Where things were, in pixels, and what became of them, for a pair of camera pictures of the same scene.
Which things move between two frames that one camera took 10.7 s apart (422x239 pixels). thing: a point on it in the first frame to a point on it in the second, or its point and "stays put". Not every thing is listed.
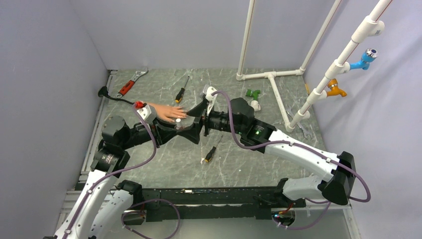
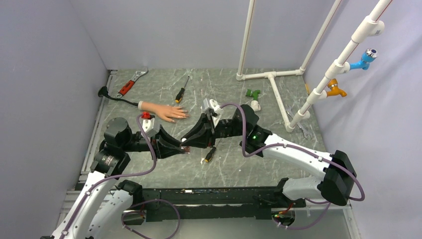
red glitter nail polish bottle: (178, 123) to (187, 149)
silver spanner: (305, 132) stays put
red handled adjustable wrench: (129, 84) stays put
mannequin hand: (168, 112) stays put
